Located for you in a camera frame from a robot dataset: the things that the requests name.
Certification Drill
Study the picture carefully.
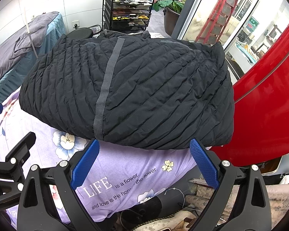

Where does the dark plant pot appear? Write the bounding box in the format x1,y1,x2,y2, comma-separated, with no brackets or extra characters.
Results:
162,6,183,37

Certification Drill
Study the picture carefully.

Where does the white cable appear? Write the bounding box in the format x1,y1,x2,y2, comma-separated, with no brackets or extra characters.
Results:
163,186,186,208

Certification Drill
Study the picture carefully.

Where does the green leafy plant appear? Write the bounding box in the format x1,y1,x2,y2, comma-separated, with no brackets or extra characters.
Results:
153,0,187,12

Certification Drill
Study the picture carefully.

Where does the beige patterned cloth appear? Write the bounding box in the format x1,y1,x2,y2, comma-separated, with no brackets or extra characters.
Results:
185,178,289,231

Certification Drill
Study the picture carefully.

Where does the black wire rack cart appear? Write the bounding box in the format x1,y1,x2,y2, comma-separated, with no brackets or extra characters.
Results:
102,0,153,33

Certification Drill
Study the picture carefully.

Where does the light hanging strap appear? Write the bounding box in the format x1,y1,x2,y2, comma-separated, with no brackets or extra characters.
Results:
24,3,38,59

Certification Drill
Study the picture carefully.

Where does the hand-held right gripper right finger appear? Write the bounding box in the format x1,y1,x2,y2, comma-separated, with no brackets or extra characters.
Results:
189,138,272,231

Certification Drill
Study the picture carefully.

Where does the black quilted jacket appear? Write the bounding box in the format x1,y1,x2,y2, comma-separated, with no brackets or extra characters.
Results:
19,30,235,150

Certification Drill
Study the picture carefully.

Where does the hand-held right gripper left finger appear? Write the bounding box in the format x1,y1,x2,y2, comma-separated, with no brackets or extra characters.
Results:
17,138,100,231

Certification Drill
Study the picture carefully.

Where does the teal bed cover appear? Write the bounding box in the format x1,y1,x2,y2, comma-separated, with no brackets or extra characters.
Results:
0,13,70,107

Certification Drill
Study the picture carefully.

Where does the black round stool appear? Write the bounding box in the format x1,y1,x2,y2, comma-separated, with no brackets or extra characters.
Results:
69,28,93,39

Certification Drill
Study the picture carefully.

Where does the red ladder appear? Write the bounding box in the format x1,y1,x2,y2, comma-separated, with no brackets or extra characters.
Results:
195,0,246,45

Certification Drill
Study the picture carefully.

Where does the red glossy panel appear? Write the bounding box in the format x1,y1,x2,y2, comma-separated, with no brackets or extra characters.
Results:
211,14,289,167

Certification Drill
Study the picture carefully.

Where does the purple floral bedsheet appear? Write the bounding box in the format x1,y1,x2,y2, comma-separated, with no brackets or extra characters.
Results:
0,31,201,224

